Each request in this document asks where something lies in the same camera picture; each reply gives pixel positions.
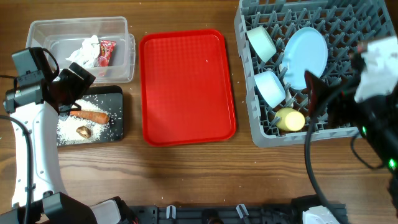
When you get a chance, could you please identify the white tissue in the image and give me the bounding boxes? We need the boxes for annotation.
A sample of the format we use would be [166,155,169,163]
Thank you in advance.
[66,35,100,68]

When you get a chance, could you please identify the yellow plastic cup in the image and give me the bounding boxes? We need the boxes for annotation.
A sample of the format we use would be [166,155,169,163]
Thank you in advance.
[275,108,305,131]

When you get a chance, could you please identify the light blue plate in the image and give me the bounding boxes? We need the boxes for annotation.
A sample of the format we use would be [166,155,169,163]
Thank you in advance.
[279,27,328,90]

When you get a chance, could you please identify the light blue bowl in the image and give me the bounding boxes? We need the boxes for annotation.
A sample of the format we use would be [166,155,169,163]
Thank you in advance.
[254,70,285,108]

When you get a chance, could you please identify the orange carrot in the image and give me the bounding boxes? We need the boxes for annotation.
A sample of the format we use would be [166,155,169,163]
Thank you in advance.
[70,110,109,124]

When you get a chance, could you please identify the white rice grains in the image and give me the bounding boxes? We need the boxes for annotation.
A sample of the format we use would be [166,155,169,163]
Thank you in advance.
[57,96,123,146]

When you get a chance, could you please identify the brown food scrap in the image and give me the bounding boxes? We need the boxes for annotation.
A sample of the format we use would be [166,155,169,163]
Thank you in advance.
[76,126,91,139]

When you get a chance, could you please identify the red snack wrapper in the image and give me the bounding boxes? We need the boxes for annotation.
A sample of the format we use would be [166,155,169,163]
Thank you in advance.
[98,40,116,67]

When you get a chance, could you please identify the mint green bowl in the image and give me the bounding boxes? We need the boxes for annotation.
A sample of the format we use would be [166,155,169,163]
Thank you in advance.
[247,26,276,62]

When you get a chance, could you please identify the white plastic spoon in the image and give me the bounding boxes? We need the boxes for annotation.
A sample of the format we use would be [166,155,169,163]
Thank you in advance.
[282,78,294,108]

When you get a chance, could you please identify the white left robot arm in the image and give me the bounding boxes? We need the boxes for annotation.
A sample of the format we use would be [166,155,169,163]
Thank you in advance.
[1,63,139,223]

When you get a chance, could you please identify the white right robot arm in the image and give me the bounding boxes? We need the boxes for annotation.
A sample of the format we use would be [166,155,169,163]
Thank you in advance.
[304,71,397,223]

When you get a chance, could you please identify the grey dishwasher rack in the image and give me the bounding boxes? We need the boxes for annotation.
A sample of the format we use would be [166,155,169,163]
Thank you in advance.
[234,0,396,147]

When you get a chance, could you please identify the black tray bin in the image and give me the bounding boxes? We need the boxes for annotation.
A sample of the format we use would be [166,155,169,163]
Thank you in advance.
[55,85,124,147]

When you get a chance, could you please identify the clear plastic bin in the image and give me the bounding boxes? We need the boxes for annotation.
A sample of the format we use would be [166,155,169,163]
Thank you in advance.
[25,16,136,83]

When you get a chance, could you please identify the red serving tray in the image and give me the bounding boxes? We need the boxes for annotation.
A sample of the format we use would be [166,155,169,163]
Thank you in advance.
[139,29,236,147]

